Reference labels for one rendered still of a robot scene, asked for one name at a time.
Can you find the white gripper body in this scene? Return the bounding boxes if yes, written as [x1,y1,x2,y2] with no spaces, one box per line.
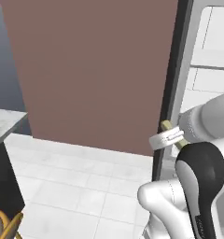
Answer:
[148,125,185,151]

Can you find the white fridge with black edge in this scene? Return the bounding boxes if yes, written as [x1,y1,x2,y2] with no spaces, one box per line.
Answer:
[151,0,224,183]

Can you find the brown cabinet side panel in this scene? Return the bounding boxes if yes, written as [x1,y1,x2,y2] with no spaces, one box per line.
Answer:
[0,0,180,157]

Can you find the black island with marble top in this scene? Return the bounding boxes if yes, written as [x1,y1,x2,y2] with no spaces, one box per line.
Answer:
[0,107,29,220]

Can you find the yellow wooden stool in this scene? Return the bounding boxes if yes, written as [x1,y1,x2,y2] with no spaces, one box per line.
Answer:
[0,207,25,239]

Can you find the olive fridge door handle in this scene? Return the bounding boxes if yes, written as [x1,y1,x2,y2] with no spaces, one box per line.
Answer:
[160,119,190,148]

